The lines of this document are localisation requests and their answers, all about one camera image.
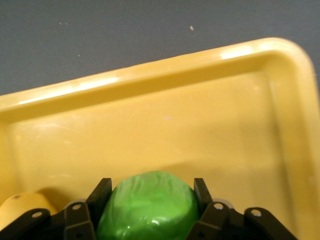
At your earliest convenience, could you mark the yellow plastic tray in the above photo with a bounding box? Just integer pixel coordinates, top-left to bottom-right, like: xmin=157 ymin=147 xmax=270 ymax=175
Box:
xmin=0 ymin=36 xmax=320 ymax=240

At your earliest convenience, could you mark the yellow-brown potato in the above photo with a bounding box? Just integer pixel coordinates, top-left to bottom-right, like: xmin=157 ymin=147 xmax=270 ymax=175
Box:
xmin=0 ymin=191 xmax=60 ymax=227

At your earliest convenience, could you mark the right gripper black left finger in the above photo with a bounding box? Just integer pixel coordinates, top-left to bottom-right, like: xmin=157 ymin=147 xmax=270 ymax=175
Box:
xmin=7 ymin=177 xmax=113 ymax=240

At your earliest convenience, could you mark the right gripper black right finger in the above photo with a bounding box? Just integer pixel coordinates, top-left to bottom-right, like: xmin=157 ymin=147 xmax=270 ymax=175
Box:
xmin=190 ymin=177 xmax=299 ymax=240

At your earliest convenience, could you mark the green apple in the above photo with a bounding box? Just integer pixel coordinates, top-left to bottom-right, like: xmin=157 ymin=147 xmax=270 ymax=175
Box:
xmin=96 ymin=170 xmax=200 ymax=240

